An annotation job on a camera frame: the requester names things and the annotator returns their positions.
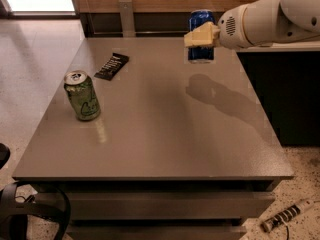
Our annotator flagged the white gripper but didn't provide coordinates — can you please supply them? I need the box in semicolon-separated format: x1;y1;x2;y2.
184;4;253;49

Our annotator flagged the black round object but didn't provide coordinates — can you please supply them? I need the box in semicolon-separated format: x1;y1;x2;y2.
0;143;10;169

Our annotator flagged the grey table with drawers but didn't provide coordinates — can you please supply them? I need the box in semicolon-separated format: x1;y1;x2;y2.
13;38;293;240

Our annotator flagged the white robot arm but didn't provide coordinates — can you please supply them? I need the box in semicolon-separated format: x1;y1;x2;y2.
184;0;320;49

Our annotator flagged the green soda can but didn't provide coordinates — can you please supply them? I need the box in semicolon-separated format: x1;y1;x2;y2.
64;70;100;121

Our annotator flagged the black snack bar wrapper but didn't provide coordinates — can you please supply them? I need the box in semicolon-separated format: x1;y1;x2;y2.
95;53;129;81

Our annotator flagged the black chair base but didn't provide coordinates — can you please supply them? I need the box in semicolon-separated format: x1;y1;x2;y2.
0;182;71;240

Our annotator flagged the blue pepsi can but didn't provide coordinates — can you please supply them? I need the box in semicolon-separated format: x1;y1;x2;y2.
188;9;215;63

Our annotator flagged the left metal bracket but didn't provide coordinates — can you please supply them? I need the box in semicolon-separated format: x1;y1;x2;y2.
119;0;136;38

